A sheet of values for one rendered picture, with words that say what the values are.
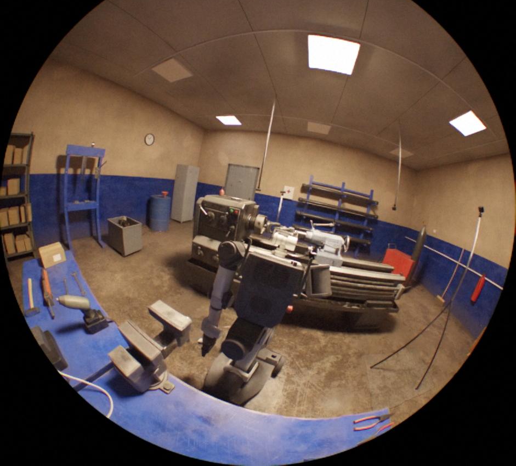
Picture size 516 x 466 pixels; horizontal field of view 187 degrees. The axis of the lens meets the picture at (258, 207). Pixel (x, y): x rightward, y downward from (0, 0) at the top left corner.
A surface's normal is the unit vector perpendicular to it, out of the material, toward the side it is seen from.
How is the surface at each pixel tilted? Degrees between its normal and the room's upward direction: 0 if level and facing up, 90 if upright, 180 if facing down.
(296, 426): 0
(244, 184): 90
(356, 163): 90
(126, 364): 0
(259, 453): 0
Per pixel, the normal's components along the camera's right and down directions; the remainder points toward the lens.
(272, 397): 0.18, -0.97
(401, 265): -0.98, -0.17
